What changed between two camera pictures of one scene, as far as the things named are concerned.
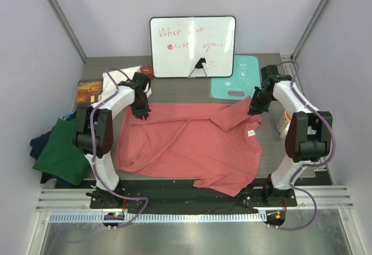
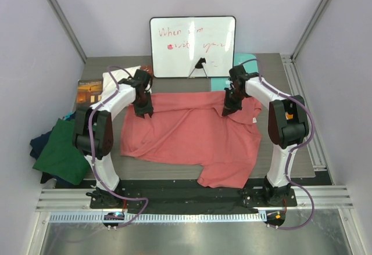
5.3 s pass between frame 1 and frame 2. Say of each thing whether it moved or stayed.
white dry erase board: stayed
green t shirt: stayed
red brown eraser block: stayed
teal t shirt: stayed
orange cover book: stayed
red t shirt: moved
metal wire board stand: stayed
